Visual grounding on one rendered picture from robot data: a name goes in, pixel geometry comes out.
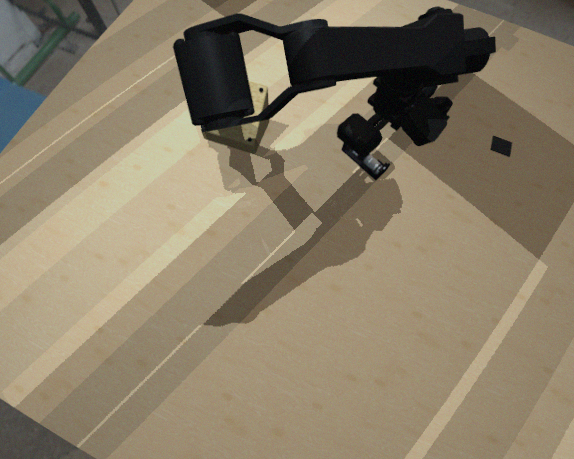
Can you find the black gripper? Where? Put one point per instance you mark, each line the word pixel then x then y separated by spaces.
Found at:
pixel 360 134

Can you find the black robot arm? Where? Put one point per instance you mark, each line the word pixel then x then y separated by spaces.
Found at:
pixel 433 50

